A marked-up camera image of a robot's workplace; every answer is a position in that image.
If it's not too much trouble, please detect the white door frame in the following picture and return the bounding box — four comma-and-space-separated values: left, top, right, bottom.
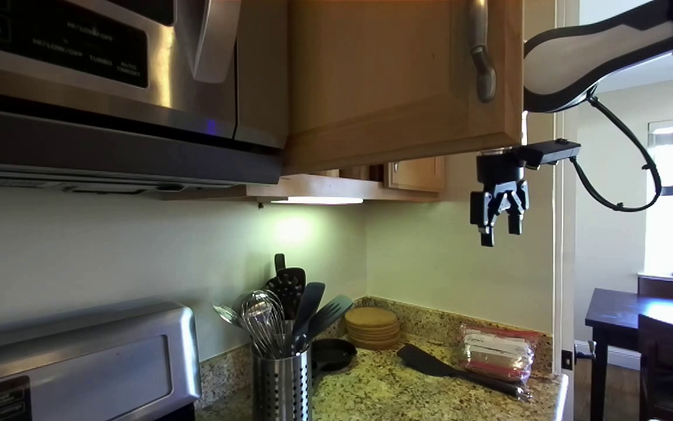
548, 0, 582, 421

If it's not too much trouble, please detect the metal cabinet door handle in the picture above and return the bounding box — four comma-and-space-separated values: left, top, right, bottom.
465, 0, 499, 105

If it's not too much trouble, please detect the stainless steel microwave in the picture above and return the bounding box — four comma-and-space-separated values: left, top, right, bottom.
0, 0, 291, 191

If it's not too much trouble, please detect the steel whisk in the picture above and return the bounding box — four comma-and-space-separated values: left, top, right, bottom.
233, 287, 290, 361

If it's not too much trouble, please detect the curved steel microwave handle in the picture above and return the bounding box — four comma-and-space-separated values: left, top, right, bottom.
187, 0, 246, 87

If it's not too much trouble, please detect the black round bowl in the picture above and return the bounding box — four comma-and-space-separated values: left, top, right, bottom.
307, 338, 360, 376

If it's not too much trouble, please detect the stainless steel stove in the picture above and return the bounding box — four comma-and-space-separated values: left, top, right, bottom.
0, 303, 202, 421

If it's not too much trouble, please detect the wide wooden cabinet door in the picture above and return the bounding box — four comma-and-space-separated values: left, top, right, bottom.
282, 0, 525, 175

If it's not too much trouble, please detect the dark wooden sideboard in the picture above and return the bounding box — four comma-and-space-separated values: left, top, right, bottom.
635, 270, 673, 307

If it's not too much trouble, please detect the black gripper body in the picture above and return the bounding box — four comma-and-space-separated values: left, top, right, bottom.
471, 150, 532, 200

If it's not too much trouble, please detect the perforated steel utensil holder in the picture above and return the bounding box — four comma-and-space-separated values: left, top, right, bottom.
249, 347, 316, 421

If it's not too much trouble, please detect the black spatula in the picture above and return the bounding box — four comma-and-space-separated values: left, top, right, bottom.
394, 342, 525, 401

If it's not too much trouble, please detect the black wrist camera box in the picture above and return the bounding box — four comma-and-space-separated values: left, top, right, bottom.
518, 135, 583, 170

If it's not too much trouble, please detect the under cabinet light strip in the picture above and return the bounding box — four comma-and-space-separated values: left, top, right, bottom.
268, 194, 367, 208

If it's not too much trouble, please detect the black slotted turner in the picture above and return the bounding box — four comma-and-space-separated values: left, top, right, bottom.
262, 250, 310, 324

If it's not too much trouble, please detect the black kitchen spoon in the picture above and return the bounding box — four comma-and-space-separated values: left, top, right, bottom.
291, 280, 330, 353

